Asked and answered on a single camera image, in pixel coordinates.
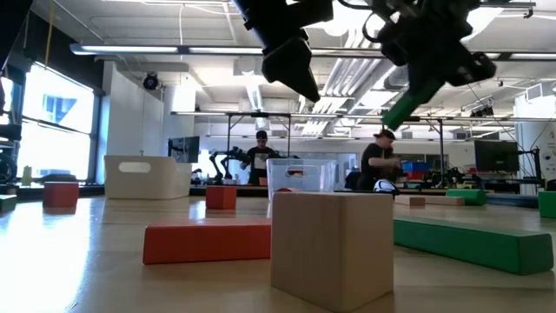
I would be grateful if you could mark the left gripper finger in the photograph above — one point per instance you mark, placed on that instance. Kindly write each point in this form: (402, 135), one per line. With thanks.
(304, 56)
(280, 67)

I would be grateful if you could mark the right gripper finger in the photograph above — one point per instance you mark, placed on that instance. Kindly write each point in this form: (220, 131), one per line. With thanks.
(471, 69)
(423, 74)

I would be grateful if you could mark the green cylinder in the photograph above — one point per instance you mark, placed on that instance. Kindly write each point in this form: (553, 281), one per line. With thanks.
(467, 196)

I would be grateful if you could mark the long natural wood block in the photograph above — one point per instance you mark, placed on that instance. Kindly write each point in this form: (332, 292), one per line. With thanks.
(445, 200)

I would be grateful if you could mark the red cube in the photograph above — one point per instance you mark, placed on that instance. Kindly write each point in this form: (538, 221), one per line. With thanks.
(221, 197)
(61, 194)

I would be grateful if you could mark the short green block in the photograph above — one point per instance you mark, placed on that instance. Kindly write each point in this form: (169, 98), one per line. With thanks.
(547, 204)

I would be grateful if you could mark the long green block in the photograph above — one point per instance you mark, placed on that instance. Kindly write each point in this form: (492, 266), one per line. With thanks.
(473, 245)

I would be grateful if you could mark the long red block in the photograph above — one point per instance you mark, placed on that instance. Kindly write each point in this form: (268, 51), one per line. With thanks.
(206, 243)

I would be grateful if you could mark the tall natural wood block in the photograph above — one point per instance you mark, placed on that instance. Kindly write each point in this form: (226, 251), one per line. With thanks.
(332, 252)

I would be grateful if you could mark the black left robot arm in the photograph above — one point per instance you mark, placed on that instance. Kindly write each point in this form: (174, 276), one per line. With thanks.
(11, 21)

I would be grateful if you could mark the black background robot arm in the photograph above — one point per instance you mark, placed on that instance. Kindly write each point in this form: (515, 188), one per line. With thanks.
(230, 158)

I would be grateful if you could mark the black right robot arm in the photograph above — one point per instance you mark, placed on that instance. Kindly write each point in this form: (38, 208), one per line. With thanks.
(434, 6)

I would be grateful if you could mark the black monitor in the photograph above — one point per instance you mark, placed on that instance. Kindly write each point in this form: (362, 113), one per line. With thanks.
(496, 155)
(184, 149)

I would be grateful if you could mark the blue crate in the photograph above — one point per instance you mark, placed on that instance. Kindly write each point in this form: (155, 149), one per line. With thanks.
(415, 166)

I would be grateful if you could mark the person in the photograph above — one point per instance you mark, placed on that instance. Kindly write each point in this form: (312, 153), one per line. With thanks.
(259, 161)
(373, 161)

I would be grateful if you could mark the red crate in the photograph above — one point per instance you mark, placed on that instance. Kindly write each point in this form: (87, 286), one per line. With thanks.
(418, 175)

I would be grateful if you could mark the clear plastic bin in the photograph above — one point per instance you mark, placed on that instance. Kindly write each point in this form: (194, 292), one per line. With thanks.
(321, 174)

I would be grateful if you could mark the black and white ball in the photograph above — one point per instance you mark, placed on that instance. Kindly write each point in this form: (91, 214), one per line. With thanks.
(384, 185)

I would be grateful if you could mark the black bag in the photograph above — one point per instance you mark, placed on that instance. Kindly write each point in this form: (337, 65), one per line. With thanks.
(352, 180)

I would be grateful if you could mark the blue-grey bar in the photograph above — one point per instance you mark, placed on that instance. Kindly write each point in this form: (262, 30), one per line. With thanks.
(512, 201)

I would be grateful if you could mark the overhead light bar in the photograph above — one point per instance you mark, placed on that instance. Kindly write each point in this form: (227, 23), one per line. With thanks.
(130, 49)

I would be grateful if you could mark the cream plastic bin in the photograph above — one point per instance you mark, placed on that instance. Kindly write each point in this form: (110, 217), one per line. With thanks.
(147, 182)

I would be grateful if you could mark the large bright window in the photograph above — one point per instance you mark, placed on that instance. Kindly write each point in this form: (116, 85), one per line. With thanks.
(56, 143)

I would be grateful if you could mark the yellow-green bottle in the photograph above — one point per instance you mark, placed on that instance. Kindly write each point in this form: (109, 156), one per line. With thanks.
(27, 176)

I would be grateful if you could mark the black equipment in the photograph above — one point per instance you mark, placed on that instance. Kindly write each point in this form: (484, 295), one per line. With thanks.
(8, 131)

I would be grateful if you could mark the black ceiling camera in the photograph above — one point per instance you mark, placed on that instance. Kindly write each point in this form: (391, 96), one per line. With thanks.
(150, 81)
(483, 111)

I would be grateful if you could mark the black gantry frame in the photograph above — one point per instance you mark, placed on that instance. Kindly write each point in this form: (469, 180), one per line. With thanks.
(258, 115)
(417, 118)

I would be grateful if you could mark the black table frame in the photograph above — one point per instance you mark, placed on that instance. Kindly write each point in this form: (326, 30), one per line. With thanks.
(247, 191)

